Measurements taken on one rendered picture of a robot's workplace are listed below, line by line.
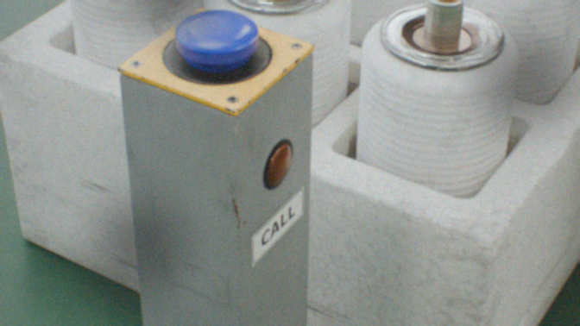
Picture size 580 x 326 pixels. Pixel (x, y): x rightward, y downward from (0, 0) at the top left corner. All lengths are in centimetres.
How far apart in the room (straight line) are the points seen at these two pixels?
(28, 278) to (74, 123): 15
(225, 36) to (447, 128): 19
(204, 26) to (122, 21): 24
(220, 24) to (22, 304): 40
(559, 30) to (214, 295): 31
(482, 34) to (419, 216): 12
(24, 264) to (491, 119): 41
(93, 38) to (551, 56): 31
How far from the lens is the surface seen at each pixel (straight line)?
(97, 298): 90
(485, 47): 70
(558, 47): 80
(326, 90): 76
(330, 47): 75
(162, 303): 65
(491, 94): 69
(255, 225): 59
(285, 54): 57
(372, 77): 70
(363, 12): 83
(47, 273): 93
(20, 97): 86
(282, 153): 58
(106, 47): 82
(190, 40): 56
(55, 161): 87
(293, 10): 73
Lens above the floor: 62
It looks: 37 degrees down
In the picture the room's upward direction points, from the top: 1 degrees clockwise
